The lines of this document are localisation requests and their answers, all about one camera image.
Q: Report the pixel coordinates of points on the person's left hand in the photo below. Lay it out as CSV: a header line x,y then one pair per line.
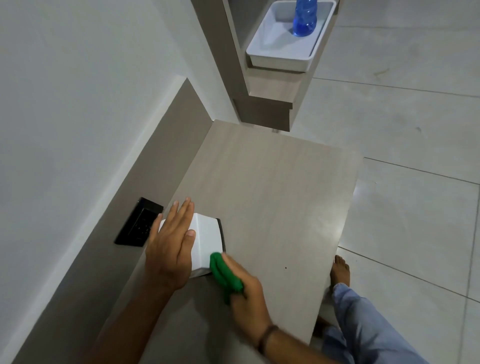
x,y
167,251

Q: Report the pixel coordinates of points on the person's right hand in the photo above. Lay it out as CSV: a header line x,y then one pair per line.
x,y
249,300

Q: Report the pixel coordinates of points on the person's left thumb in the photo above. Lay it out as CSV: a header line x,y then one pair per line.
x,y
190,245

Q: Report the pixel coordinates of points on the person's left little finger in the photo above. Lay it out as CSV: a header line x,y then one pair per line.
x,y
155,229

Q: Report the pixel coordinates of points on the person's left middle finger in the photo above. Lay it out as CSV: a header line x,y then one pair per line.
x,y
182,212

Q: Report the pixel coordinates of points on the person's right fingers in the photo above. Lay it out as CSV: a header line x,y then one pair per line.
x,y
233,267

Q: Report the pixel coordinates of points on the green cloth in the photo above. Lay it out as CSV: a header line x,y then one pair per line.
x,y
224,279

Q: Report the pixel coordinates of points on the white box with black edge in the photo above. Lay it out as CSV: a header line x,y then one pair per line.
x,y
205,240

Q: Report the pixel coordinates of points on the person's right forearm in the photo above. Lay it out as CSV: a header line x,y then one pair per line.
x,y
300,350

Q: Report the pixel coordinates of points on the person's left forearm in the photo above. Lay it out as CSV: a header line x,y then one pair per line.
x,y
131,330

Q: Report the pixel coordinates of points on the person's right foot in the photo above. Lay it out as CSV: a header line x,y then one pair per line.
x,y
340,272

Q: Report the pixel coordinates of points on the person's light blue trousers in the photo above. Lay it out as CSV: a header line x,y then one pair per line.
x,y
367,330

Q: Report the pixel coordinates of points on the wooden shelf unit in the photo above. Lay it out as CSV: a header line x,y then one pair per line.
x,y
232,67

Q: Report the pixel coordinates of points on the white plastic tray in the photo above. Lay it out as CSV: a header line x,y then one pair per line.
x,y
277,47

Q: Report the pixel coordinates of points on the blue plastic bottle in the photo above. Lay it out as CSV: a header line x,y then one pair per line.
x,y
304,18

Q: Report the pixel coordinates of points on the black wall socket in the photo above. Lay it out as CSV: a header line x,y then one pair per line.
x,y
139,223

